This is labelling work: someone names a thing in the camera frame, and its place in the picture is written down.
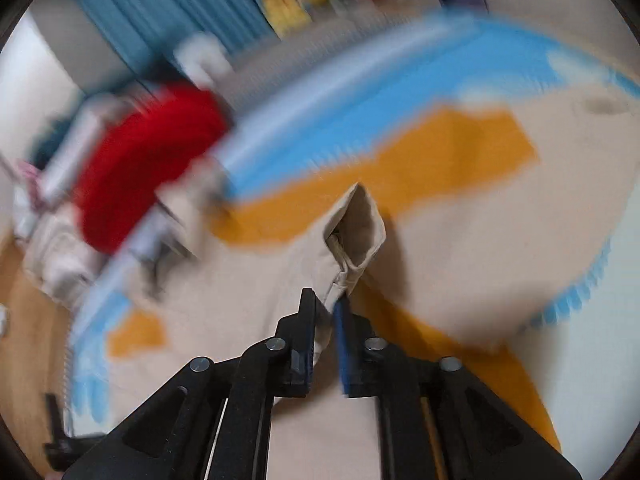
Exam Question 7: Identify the beige garment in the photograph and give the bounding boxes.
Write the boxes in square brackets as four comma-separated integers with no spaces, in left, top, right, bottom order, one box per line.
[107,80,638,480]

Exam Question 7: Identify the yellow plush toys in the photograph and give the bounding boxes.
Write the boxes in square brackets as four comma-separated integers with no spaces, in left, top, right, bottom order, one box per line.
[257,0,336,37]

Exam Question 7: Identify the red folded blanket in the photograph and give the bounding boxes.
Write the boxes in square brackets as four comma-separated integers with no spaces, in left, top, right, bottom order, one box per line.
[75,85,232,254]

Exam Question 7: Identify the white roll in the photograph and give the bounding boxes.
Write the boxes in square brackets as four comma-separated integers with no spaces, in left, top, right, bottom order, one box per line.
[37,95,127,202]

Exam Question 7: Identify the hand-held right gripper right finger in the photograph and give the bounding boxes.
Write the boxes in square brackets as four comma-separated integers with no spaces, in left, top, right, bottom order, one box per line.
[334,296,583,480]

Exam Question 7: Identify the white object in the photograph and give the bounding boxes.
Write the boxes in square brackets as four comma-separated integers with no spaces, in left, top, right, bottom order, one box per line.
[175,32,234,87]

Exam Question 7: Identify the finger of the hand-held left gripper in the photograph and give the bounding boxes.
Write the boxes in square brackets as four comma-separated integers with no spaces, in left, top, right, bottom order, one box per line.
[44,393,110,467]

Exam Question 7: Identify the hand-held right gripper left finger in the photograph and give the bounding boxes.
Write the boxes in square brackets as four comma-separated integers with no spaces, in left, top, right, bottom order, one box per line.
[60,287,321,480]

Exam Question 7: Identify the blue curtain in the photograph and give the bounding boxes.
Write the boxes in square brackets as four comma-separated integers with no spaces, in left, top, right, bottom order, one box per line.
[75,0,321,77]

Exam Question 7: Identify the cream folded blanket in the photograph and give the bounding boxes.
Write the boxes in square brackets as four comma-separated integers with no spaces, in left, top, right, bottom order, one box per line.
[22,210,108,306]

